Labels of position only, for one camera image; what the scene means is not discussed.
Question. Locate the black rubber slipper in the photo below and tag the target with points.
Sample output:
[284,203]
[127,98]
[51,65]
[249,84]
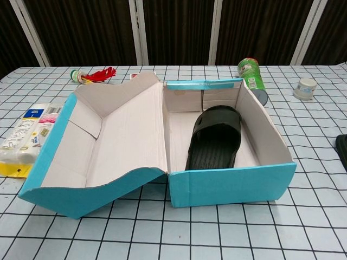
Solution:
[217,135]
[342,150]

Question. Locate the light blue shoe box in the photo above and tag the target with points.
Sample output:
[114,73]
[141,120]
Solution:
[130,140]

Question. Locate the red blue postcard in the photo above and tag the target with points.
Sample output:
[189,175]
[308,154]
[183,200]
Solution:
[135,75]

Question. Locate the red yellow feather shuttlecock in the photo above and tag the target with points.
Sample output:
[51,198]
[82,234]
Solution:
[100,74]

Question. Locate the green chips can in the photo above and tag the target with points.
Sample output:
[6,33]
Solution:
[252,78]

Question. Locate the blue checkered tablecloth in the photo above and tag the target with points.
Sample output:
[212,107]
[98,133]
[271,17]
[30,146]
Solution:
[173,235]

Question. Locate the small white jar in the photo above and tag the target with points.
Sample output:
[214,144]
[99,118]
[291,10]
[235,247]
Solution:
[305,89]

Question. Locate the white tissue pack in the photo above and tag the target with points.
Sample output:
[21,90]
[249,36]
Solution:
[21,135]

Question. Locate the white screen frame post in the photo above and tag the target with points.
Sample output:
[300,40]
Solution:
[30,32]
[309,32]
[218,32]
[138,32]

